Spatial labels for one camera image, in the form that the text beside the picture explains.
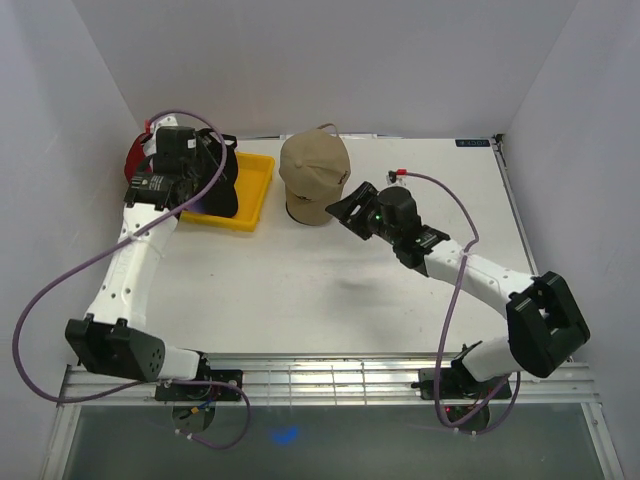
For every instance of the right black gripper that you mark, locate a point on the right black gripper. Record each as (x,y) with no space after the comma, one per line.
(365,197)

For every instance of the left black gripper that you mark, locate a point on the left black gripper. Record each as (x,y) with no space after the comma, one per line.
(194,149)

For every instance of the black baseball cap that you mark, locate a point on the black baseball cap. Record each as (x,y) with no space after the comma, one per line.
(222,195)

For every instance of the beige baseball cap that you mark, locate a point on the beige baseball cap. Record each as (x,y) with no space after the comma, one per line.
(314,167)

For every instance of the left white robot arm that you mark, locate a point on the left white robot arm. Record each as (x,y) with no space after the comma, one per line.
(112,338)

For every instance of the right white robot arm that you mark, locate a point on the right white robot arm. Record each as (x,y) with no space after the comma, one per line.
(545,325)

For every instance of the purple visor cap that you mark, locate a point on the purple visor cap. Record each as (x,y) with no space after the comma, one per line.
(202,206)

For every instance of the red baseball cap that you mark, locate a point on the red baseball cap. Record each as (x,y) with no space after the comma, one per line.
(136,157)

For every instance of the yellow plastic tray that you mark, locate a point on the yellow plastic tray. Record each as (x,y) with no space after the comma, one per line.
(252,184)

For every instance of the blue table label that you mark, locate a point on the blue table label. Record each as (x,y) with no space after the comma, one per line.
(473,143)

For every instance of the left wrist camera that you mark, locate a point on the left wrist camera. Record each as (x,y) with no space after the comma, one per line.
(151,126)

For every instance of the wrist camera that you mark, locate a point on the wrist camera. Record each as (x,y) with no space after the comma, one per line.
(397,177)
(151,126)

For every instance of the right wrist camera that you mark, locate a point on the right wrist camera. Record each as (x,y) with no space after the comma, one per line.
(397,177)

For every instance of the aluminium frame rail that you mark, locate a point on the aluminium frame rail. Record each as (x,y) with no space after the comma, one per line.
(336,418)

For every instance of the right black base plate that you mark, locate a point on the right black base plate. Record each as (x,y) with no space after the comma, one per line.
(456,383)

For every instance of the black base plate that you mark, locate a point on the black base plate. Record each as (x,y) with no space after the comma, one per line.
(456,383)
(207,391)

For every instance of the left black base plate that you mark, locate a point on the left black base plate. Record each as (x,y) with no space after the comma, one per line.
(207,391)

